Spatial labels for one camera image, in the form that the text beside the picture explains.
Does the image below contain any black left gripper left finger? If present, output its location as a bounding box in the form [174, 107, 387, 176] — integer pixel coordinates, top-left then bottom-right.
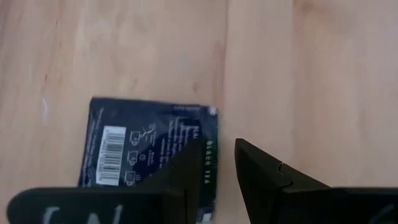
[6, 136, 205, 224]

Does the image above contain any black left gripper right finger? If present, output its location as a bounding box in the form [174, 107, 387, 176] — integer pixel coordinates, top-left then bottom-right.
[234, 138, 398, 224]

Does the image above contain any dark blue tea packet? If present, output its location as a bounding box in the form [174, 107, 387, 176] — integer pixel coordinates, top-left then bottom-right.
[77, 96, 220, 224]

